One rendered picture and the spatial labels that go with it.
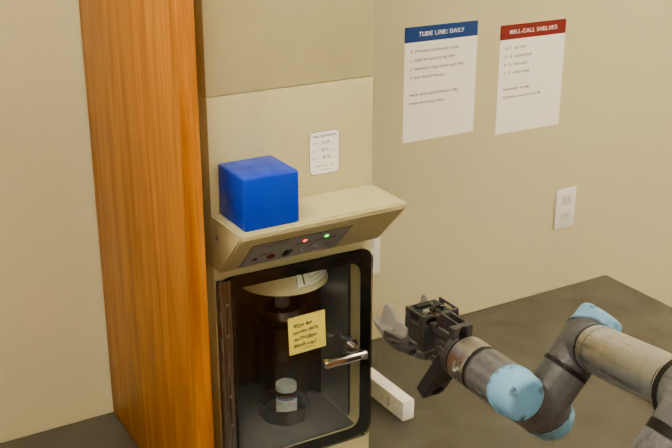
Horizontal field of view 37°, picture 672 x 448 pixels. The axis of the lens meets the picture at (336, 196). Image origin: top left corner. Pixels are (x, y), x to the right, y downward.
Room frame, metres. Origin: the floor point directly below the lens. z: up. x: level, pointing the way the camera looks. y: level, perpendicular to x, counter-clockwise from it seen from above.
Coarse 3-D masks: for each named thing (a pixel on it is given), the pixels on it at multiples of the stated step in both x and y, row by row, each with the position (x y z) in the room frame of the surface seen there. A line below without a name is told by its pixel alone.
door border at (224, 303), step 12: (228, 288) 1.59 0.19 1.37; (228, 300) 1.59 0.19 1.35; (228, 312) 1.59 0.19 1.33; (228, 324) 1.59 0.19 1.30; (228, 336) 1.59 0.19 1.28; (228, 348) 1.59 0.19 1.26; (228, 360) 1.59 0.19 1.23; (228, 372) 1.59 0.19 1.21; (228, 384) 1.59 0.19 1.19; (228, 396) 1.59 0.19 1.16; (228, 408) 1.59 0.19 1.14; (228, 420) 1.59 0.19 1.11; (228, 432) 1.59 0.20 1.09; (228, 444) 1.58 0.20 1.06
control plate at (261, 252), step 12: (348, 228) 1.62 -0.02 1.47; (288, 240) 1.56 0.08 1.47; (300, 240) 1.58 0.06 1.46; (312, 240) 1.61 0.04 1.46; (324, 240) 1.63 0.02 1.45; (336, 240) 1.65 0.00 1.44; (252, 252) 1.54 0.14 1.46; (264, 252) 1.57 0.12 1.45; (276, 252) 1.59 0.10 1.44; (300, 252) 1.63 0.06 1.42; (252, 264) 1.59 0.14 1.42
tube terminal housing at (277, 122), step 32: (224, 96) 1.61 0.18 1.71; (256, 96) 1.64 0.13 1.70; (288, 96) 1.67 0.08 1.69; (320, 96) 1.70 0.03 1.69; (352, 96) 1.73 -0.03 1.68; (224, 128) 1.61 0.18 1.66; (256, 128) 1.63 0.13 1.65; (288, 128) 1.67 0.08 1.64; (320, 128) 1.70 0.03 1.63; (352, 128) 1.73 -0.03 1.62; (224, 160) 1.60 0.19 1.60; (288, 160) 1.66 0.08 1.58; (352, 160) 1.73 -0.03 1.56; (320, 192) 1.70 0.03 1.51; (320, 256) 1.70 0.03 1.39
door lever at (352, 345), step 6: (348, 342) 1.70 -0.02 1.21; (354, 342) 1.71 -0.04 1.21; (348, 348) 1.70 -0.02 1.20; (354, 348) 1.69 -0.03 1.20; (360, 348) 1.69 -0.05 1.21; (342, 354) 1.66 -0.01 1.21; (348, 354) 1.66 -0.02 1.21; (354, 354) 1.66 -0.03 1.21; (360, 354) 1.66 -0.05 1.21; (366, 354) 1.66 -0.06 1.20; (324, 360) 1.64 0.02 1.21; (330, 360) 1.63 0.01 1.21; (336, 360) 1.64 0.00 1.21; (342, 360) 1.64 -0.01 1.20; (348, 360) 1.65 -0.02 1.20; (354, 360) 1.65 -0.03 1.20; (324, 366) 1.63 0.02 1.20; (330, 366) 1.63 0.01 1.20; (336, 366) 1.64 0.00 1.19
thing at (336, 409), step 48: (240, 288) 1.60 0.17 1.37; (288, 288) 1.65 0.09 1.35; (336, 288) 1.69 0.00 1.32; (240, 336) 1.60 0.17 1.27; (288, 336) 1.65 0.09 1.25; (336, 336) 1.69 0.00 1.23; (240, 384) 1.60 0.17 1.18; (288, 384) 1.65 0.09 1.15; (336, 384) 1.69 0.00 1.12; (240, 432) 1.60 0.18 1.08; (288, 432) 1.64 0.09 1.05; (336, 432) 1.69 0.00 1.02
